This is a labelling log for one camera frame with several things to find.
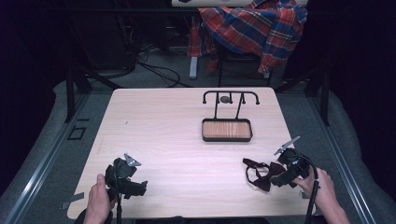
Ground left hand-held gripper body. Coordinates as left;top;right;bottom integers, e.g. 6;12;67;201
105;152;143;201

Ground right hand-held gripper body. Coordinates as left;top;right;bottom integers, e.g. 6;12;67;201
273;135;312;189

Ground dark red bow tie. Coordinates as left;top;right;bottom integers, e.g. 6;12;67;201
242;157;288;192

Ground person's right hand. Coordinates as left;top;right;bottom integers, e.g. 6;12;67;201
292;167;340;216

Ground person's left hand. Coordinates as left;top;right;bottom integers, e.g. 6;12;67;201
86;173;118;217

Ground grey tape strip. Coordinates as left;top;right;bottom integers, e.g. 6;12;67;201
60;191;86;210

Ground person's dark clothing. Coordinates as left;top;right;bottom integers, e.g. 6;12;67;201
73;208;273;224

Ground black metal stand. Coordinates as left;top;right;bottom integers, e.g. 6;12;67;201
274;66;332;127
64;60;123;124

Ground black rack with wooden tray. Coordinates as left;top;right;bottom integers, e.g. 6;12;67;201
201;90;261;143

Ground white table leg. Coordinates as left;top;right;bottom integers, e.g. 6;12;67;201
189;55;199;80

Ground red blue plaid shirt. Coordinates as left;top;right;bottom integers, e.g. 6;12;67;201
187;0;309;75

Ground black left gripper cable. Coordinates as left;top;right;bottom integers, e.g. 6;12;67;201
113;160;123;224

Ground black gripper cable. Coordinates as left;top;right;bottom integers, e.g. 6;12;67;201
299;154;321;224
113;160;123;224

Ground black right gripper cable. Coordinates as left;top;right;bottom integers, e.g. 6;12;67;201
299;154;321;224

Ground metal floor rail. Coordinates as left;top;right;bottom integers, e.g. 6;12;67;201
0;92;92;224
306;92;378;224

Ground black floor cables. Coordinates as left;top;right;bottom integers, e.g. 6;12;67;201
135;46;191;89

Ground black chair frame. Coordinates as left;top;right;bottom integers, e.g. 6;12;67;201
217;43;273;89

